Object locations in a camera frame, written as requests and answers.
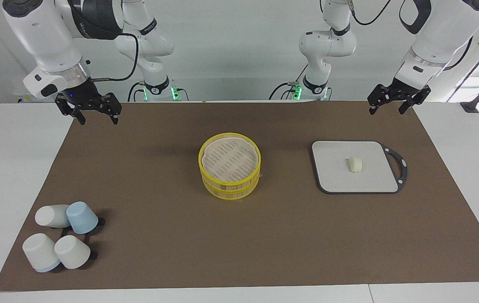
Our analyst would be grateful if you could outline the yellow bamboo steamer lid tier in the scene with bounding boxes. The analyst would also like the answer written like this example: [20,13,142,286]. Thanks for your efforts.
[198,132,262,191]

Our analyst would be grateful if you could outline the yellow bamboo steamer base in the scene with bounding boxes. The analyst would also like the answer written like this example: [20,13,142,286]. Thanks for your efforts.
[201,170,261,201]

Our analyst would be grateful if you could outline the grey cutting board black rim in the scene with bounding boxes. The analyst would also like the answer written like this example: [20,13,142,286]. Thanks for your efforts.
[311,141,408,195]

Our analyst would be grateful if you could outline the light blue cup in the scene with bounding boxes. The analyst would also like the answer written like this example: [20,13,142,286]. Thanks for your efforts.
[66,201,99,235]

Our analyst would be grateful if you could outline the white cup lying sideways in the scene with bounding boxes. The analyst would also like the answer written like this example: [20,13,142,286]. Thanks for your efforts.
[34,204,72,229]

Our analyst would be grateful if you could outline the plain white cup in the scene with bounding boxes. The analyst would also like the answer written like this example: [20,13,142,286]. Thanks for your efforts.
[54,234,92,270]

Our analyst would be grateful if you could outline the white cup with blue rim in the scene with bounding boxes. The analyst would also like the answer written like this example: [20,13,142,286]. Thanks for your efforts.
[22,233,61,273]

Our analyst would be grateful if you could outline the brown table mat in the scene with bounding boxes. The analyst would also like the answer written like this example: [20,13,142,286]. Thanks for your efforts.
[0,100,479,292]

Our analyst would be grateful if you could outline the black right base cable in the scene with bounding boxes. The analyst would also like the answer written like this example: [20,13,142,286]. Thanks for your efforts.
[127,82,146,103]

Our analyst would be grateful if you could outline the black base cable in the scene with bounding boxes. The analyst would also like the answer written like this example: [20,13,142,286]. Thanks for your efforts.
[127,82,146,103]
[268,64,308,101]

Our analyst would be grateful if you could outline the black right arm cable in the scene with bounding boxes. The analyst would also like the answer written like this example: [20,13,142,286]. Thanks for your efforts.
[90,32,140,82]

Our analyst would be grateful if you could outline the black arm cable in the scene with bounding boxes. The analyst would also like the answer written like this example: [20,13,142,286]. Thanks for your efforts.
[350,0,392,26]
[90,32,140,82]

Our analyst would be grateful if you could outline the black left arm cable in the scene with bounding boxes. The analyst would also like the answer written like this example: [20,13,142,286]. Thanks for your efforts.
[350,0,392,26]

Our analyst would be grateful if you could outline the black left base cable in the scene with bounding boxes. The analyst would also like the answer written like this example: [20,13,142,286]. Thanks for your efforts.
[268,64,308,101]

